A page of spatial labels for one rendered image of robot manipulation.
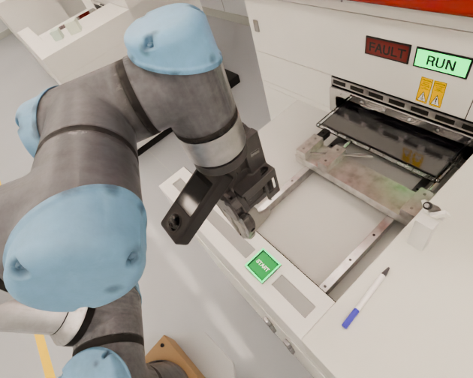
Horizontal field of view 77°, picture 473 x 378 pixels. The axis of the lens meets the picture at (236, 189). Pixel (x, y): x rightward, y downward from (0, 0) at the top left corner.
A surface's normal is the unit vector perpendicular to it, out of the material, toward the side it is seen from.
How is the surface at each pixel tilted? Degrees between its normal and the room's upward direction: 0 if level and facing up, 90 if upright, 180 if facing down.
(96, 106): 40
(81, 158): 29
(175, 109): 95
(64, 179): 17
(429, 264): 0
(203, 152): 90
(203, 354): 0
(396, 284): 0
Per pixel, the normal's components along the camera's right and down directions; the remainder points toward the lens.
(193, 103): 0.26, 0.74
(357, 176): -0.26, -0.59
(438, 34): -0.74, 0.62
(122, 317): 0.55, -0.69
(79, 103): 0.04, -0.71
